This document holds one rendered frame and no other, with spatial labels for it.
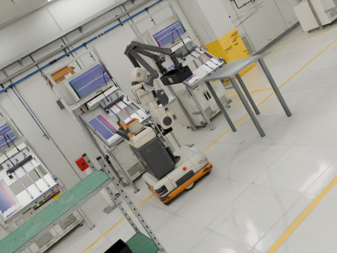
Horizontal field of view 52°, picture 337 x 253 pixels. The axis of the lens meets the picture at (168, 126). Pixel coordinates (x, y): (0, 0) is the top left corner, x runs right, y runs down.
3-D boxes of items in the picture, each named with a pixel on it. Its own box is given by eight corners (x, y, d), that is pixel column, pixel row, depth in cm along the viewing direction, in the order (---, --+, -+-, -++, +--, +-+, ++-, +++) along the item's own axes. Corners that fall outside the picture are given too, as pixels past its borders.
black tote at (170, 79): (164, 86, 417) (159, 78, 415) (175, 78, 421) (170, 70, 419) (180, 83, 363) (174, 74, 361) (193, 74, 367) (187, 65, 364)
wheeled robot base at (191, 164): (165, 206, 364) (153, 187, 358) (150, 191, 424) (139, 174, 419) (215, 168, 378) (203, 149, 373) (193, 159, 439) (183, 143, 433)
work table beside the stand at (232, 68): (263, 137, 391) (228, 76, 373) (233, 132, 457) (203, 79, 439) (292, 115, 400) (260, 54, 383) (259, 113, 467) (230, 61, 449)
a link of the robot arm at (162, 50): (133, 48, 371) (130, 45, 360) (134, 43, 371) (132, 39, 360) (172, 56, 365) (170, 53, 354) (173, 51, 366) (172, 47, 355)
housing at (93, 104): (120, 94, 506) (118, 88, 495) (92, 113, 487) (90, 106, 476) (117, 92, 510) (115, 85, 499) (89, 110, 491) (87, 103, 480)
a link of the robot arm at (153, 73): (126, 51, 371) (124, 48, 361) (135, 42, 371) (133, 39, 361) (155, 80, 365) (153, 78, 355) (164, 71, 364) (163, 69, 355)
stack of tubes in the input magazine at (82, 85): (111, 79, 492) (100, 62, 486) (80, 98, 473) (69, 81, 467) (108, 80, 503) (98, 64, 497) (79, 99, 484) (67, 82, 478)
